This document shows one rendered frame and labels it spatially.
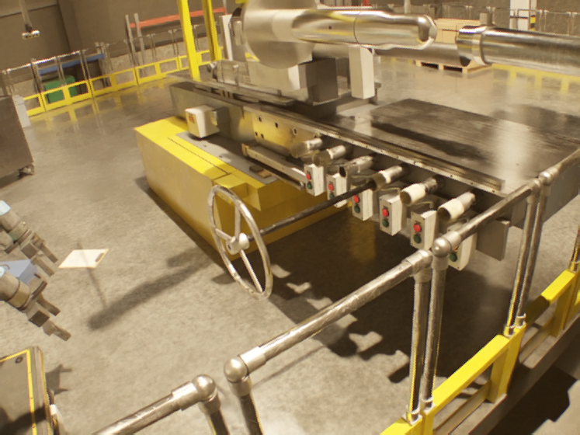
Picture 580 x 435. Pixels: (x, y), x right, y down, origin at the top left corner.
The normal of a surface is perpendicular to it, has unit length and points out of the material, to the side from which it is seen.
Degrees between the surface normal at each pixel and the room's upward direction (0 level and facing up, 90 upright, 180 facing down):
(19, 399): 0
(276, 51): 90
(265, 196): 90
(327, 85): 90
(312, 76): 90
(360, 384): 0
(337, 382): 0
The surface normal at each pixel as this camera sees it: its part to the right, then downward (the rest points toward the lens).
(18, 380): -0.10, -0.87
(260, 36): 0.59, 0.34
